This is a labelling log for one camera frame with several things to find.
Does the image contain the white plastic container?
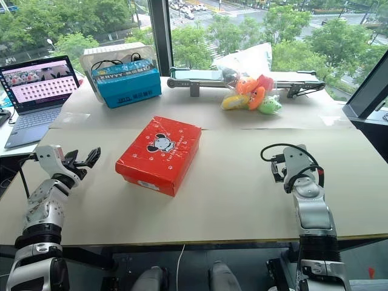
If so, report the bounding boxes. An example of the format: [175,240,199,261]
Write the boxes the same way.
[79,42,156,74]

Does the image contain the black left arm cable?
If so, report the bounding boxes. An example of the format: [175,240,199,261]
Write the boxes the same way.
[18,153,40,198]

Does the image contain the small conveyor belt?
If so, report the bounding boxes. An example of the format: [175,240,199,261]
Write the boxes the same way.
[167,66,327,99]

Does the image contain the grey open laptop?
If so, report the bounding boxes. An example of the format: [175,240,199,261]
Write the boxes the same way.
[0,55,81,150]

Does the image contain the blue cardboard box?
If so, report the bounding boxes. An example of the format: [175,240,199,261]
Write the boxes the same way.
[92,59,162,109]

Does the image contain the yellow plush toy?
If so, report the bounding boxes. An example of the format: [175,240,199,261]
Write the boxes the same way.
[221,93,250,111]

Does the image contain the red plush toy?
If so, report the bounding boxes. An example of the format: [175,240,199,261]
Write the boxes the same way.
[256,73,275,92]

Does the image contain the black cable in container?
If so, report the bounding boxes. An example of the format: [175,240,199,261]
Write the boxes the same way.
[90,53,144,73]

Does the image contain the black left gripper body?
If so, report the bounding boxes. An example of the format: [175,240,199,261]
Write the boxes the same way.
[62,153,89,180]

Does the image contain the clear plastic bag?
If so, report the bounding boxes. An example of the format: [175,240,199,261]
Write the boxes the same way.
[211,42,283,116]

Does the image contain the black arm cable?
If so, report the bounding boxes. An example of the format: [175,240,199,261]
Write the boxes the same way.
[18,153,40,198]
[259,143,326,195]

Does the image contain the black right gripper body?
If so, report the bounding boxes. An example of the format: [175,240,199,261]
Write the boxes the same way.
[275,159,288,184]

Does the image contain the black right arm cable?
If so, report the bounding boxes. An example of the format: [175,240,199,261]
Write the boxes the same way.
[259,143,326,195]

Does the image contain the red shoe box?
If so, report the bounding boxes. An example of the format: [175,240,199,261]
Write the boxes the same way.
[115,116,202,197]

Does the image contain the black window frame post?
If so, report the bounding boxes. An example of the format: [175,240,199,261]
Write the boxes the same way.
[147,0,173,77]

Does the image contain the green plush toy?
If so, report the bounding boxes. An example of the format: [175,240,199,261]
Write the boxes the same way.
[257,95,283,116]

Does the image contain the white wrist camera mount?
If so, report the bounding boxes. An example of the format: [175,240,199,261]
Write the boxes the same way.
[282,146,316,183]
[35,144,82,183]

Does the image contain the orange star plush toy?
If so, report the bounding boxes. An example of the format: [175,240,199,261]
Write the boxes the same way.
[247,85,268,110]

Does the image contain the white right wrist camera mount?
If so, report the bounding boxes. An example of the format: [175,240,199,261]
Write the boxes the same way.
[282,146,316,183]

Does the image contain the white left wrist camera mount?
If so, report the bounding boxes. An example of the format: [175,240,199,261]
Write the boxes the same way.
[35,144,82,183]

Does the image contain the thin white cable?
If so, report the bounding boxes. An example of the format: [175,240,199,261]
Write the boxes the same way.
[176,243,187,291]

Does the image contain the black monitor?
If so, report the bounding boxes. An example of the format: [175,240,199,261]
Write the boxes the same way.
[342,55,388,122]

